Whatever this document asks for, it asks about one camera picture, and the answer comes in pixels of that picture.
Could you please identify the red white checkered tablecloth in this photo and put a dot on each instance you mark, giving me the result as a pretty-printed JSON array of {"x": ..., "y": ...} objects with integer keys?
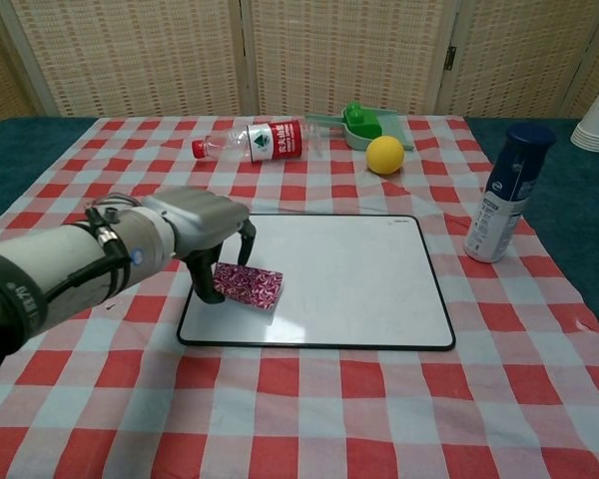
[{"x": 299, "y": 399}]

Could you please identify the left silver hand black fingers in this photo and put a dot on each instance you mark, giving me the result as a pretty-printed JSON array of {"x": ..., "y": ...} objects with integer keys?
[{"x": 199, "y": 214}]

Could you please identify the green plastic dustpan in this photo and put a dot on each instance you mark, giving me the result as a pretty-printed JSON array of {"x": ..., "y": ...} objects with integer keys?
[{"x": 394, "y": 127}]

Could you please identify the metal screen hinge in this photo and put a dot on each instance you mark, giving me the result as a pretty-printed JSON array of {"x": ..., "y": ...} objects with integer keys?
[{"x": 450, "y": 56}]

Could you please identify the white bottle dark blue cap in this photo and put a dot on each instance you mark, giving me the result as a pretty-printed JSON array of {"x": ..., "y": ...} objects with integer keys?
[{"x": 504, "y": 209}]

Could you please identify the clear bottle red label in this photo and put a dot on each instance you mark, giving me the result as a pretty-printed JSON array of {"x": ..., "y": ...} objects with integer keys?
[{"x": 274, "y": 142}]

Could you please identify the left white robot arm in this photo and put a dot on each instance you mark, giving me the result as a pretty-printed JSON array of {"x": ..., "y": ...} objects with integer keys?
[{"x": 55, "y": 269}]

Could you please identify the red patterned rectangular packet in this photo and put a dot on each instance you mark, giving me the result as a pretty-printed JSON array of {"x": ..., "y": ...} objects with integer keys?
[{"x": 252, "y": 287}]

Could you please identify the white board black rim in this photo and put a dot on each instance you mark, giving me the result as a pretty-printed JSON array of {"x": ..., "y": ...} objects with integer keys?
[{"x": 339, "y": 279}]

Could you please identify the green toy building brick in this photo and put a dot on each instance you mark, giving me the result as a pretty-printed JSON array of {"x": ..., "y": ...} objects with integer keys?
[{"x": 362, "y": 125}]

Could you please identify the yellow ball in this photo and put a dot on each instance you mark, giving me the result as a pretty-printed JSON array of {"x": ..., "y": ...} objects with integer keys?
[{"x": 385, "y": 155}]

